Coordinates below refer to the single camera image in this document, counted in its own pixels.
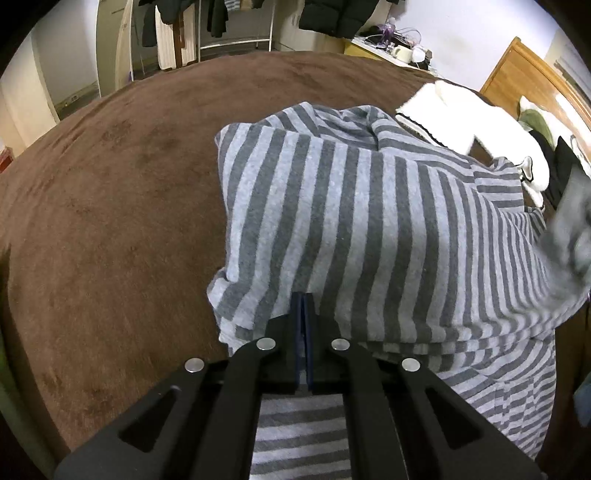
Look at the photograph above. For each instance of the white mug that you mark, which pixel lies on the white mug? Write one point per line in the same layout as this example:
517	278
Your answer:
401	54

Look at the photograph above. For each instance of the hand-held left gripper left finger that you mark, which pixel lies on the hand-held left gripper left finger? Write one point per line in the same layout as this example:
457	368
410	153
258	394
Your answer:
286	350

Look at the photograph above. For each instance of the black hanging coat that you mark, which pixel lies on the black hanging coat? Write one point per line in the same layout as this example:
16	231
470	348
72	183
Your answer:
332	14

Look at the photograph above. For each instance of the black hanging garment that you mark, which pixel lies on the black hanging garment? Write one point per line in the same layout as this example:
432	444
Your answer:
217	16

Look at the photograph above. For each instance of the white garment black trim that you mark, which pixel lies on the white garment black trim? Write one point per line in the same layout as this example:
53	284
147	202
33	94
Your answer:
461	110

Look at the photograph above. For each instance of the wooden headboard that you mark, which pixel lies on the wooden headboard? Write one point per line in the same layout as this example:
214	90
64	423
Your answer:
517	69

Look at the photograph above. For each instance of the printed pillow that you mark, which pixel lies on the printed pillow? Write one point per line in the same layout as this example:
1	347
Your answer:
535	115

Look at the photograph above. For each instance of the grey striped hoodie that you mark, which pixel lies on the grey striped hoodie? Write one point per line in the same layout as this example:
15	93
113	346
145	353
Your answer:
369	230

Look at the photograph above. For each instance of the white clothes rack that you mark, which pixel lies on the white clothes rack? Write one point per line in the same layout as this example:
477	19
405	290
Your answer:
235	41

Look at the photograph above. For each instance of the standing mirror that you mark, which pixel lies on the standing mirror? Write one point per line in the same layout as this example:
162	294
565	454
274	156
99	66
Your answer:
124	46

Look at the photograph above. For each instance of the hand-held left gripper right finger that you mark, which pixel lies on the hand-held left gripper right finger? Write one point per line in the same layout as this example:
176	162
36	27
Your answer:
323	355

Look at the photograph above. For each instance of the black jacket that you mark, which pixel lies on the black jacket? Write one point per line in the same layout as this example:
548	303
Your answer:
152	23

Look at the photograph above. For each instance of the beige suitcase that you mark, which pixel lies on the beige suitcase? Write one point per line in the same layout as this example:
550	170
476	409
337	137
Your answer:
173	50

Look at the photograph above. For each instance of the yellow nightstand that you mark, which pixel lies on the yellow nightstand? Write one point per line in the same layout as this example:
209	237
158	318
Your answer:
369	48

